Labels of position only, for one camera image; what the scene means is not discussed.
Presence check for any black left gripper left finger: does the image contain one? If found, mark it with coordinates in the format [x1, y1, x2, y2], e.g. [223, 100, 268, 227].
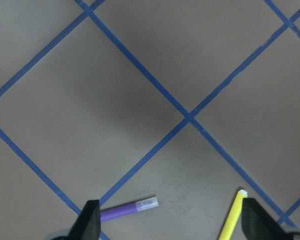
[69, 200, 101, 240]

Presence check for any purple marker pen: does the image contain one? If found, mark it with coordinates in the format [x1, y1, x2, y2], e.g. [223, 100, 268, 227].
[100, 196, 159, 223]

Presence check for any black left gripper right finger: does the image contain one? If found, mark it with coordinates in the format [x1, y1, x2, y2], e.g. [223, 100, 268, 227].
[241, 197, 286, 240]

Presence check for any yellow highlighter pen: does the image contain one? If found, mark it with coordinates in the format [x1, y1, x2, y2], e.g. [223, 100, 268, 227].
[218, 189, 248, 240]

